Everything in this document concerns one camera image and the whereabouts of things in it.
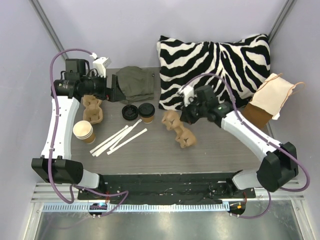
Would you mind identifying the brown cardboard cup carrier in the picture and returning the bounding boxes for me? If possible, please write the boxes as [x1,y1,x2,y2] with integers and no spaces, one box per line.
[82,95,104,125]
[161,110,197,149]

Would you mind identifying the black plastic cup lid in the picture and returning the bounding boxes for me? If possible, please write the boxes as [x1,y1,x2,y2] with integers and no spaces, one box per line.
[138,102,155,118]
[121,104,139,121]

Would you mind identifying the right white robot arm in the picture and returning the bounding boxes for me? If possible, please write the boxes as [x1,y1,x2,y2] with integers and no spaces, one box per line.
[178,85,299,198]

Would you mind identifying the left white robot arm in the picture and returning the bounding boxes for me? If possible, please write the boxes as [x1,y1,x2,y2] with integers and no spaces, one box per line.
[31,57,125,200]

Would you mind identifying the olive green folded cloth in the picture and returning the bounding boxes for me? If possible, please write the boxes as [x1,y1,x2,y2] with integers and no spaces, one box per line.
[116,66,155,105]

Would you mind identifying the white paper straw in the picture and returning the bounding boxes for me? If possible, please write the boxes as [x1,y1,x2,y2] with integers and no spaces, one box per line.
[89,124,130,154]
[107,128,148,155]
[91,119,143,158]
[91,126,135,156]

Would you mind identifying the stacked brown paper cups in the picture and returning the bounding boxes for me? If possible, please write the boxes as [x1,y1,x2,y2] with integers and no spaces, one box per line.
[72,120,96,144]

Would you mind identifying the zebra print pillow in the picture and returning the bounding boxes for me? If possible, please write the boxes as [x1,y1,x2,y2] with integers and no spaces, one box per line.
[156,34,271,110]

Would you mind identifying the brown paper bag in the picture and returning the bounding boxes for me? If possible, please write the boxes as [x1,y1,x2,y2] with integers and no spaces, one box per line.
[242,99,273,130]

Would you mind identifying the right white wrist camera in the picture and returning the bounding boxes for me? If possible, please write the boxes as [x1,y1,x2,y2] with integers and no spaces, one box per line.
[177,85,195,107]

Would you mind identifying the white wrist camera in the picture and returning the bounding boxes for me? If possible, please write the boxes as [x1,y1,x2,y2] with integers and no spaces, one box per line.
[177,85,195,107]
[90,52,112,78]

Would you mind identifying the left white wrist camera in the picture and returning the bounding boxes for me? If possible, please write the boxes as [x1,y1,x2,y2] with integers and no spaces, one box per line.
[90,52,112,78]

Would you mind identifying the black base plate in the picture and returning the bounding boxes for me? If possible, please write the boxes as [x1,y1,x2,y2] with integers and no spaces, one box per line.
[77,171,257,206]

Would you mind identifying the cream cloth drawstring bag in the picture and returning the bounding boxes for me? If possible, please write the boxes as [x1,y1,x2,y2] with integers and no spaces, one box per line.
[249,73,306,120]

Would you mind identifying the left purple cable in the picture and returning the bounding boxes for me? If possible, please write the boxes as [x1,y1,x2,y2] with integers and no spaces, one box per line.
[48,48,130,230]

